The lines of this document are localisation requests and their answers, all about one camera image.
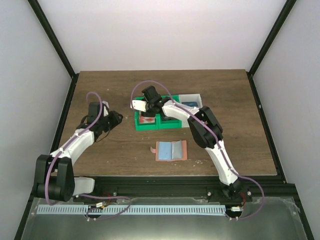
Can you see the light blue cable duct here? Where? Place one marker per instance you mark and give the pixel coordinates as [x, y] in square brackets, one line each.
[69, 209]

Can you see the black aluminium front rail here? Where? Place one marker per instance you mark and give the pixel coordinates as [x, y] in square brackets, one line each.
[206, 187]

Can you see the left green bin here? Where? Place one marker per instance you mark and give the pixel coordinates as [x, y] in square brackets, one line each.
[146, 127]

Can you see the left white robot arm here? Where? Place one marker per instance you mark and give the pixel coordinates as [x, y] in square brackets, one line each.
[70, 155]

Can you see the left black frame post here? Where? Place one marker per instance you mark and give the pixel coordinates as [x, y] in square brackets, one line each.
[44, 22]

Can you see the pink leather card holder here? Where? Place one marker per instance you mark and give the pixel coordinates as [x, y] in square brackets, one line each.
[166, 151]

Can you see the green bin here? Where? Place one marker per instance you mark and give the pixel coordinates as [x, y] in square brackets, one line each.
[146, 127]
[168, 124]

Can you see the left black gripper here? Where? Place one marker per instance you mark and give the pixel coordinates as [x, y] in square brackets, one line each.
[116, 119]

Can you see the black card stack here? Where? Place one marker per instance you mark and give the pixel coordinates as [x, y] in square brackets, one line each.
[167, 118]

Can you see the red white card stack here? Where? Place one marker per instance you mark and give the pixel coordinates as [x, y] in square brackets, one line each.
[146, 120]

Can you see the blue card stack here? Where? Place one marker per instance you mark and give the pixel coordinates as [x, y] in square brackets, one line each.
[190, 103]

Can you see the middle green bin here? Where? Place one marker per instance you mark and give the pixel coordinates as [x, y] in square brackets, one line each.
[168, 124]

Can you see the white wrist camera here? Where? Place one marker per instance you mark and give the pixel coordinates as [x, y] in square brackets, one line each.
[105, 108]
[139, 105]

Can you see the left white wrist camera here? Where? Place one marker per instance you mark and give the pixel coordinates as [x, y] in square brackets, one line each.
[105, 108]

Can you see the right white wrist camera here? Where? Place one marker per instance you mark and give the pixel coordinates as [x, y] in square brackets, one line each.
[139, 105]

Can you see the black frame post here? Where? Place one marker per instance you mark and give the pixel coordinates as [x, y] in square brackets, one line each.
[275, 29]
[44, 22]

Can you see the white bin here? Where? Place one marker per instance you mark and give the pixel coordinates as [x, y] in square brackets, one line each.
[191, 97]

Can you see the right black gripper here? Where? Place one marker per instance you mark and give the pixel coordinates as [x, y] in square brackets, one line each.
[150, 115]

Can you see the right black frame post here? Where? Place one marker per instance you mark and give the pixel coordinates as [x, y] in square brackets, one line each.
[275, 29]

